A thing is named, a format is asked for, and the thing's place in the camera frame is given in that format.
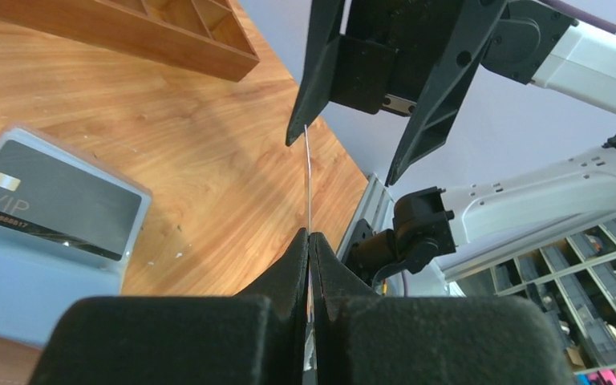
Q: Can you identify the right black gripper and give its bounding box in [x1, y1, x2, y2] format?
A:
[286, 1, 507, 187]

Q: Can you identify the wooden divided tray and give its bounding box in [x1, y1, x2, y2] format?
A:
[0, 0, 260, 82]

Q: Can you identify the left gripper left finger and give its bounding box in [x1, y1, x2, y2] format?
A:
[30, 229, 309, 384]

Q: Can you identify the black VIP credit card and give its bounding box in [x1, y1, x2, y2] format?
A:
[0, 140, 147, 261]

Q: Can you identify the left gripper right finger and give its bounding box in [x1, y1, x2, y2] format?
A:
[309, 233, 576, 384]

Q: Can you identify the pink card holder wallet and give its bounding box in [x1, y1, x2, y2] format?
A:
[0, 124, 153, 385]

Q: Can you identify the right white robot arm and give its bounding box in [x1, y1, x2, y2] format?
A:
[324, 69, 616, 198]

